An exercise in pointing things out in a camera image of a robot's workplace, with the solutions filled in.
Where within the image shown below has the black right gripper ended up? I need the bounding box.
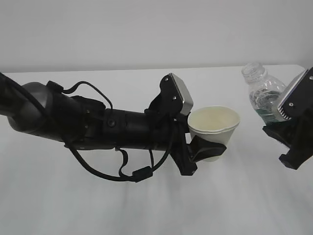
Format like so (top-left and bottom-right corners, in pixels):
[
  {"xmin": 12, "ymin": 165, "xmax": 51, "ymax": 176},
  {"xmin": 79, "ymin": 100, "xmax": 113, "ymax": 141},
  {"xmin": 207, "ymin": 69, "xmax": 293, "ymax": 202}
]
[{"xmin": 262, "ymin": 107, "xmax": 313, "ymax": 170}]

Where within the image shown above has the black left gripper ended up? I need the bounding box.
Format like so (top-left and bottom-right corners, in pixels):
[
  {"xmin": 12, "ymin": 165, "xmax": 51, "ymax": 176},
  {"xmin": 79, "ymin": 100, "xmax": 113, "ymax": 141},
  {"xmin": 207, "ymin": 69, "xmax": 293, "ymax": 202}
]
[{"xmin": 144, "ymin": 115, "xmax": 225, "ymax": 176}]

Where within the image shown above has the white paper cup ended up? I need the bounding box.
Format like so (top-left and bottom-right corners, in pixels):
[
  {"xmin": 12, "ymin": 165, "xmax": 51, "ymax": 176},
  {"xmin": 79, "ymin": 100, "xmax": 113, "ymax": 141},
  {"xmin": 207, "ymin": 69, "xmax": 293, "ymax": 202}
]
[{"xmin": 187, "ymin": 105, "xmax": 241, "ymax": 163}]

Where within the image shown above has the clear green-label water bottle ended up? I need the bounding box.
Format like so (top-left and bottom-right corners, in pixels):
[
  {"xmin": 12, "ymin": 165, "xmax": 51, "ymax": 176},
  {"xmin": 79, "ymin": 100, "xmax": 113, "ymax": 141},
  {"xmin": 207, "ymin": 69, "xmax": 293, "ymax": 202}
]
[{"xmin": 242, "ymin": 62, "xmax": 286, "ymax": 124}]

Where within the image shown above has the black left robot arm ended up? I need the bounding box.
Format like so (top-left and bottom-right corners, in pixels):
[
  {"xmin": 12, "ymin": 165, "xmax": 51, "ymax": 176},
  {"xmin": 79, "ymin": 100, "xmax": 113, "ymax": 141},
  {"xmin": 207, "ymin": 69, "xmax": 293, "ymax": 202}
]
[{"xmin": 0, "ymin": 73, "xmax": 226, "ymax": 182}]

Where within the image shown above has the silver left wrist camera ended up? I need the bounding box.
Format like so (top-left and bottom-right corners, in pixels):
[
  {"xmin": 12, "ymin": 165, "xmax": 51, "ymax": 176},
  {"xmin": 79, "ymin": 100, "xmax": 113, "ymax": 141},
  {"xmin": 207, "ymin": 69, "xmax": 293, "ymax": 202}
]
[{"xmin": 148, "ymin": 73, "xmax": 194, "ymax": 117}]

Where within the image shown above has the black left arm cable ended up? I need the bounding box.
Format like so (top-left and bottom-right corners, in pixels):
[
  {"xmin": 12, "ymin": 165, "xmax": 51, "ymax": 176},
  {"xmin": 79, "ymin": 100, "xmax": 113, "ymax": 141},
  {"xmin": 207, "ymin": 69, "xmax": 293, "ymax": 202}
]
[{"xmin": 65, "ymin": 137, "xmax": 172, "ymax": 183}]

